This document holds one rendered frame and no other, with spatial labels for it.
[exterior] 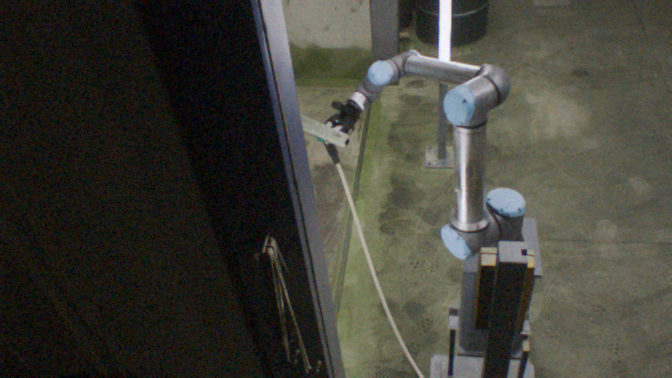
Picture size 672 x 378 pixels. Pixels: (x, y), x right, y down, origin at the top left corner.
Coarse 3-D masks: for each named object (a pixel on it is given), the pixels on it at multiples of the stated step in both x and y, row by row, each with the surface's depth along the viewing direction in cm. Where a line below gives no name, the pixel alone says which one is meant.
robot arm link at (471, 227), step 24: (456, 96) 197; (480, 96) 196; (456, 120) 201; (480, 120) 200; (456, 144) 210; (480, 144) 207; (456, 168) 217; (480, 168) 214; (456, 192) 224; (480, 192) 221; (456, 216) 232; (480, 216) 228; (456, 240) 232; (480, 240) 233
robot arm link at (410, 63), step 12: (396, 60) 249; (408, 60) 246; (420, 60) 240; (432, 60) 235; (408, 72) 246; (420, 72) 239; (432, 72) 232; (444, 72) 225; (456, 72) 220; (468, 72) 215; (480, 72) 207; (492, 72) 202; (504, 72) 205; (456, 84) 221; (504, 84) 200; (504, 96) 201
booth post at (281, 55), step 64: (192, 0) 105; (256, 0) 106; (192, 64) 114; (256, 64) 112; (192, 128) 126; (256, 128) 123; (256, 192) 136; (320, 256) 170; (256, 320) 173; (320, 320) 172
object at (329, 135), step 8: (304, 120) 251; (312, 120) 250; (304, 128) 250; (312, 128) 247; (320, 128) 245; (328, 128) 244; (320, 136) 246; (328, 136) 242; (336, 136) 240; (344, 136) 239; (328, 144) 248; (336, 144) 242; (344, 144) 239; (328, 152) 255; (336, 152) 256; (336, 160) 258
